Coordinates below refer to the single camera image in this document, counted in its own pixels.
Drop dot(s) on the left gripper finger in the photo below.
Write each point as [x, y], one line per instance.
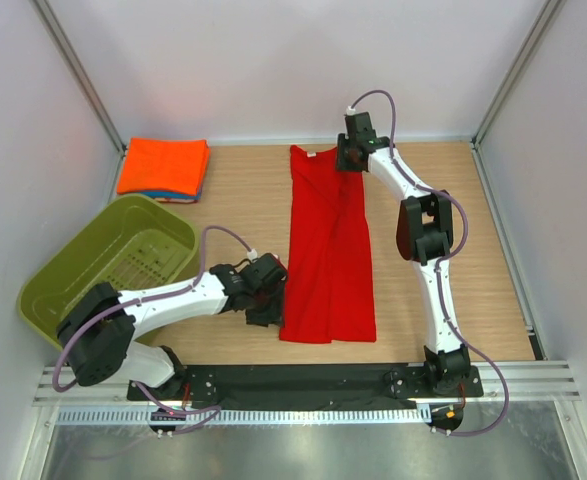
[262, 318]
[278, 304]

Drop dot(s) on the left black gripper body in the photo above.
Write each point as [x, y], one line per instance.
[264, 299]

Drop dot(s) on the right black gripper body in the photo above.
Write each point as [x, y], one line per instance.
[344, 161]

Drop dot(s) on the red t shirt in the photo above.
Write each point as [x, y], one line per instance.
[329, 294]

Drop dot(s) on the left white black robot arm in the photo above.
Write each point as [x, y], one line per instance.
[101, 335]

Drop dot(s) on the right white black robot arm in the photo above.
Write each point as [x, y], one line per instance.
[424, 237]

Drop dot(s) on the olive green plastic basket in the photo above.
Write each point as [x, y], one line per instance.
[134, 243]

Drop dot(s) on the blue folded t shirt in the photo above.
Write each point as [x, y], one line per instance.
[172, 197]

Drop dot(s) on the orange folded t shirt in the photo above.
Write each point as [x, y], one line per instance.
[175, 167]

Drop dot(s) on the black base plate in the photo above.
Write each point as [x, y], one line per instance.
[320, 387]

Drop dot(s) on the slotted cable duct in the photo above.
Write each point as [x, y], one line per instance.
[141, 415]

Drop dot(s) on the aluminium frame rail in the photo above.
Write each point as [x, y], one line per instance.
[526, 381]

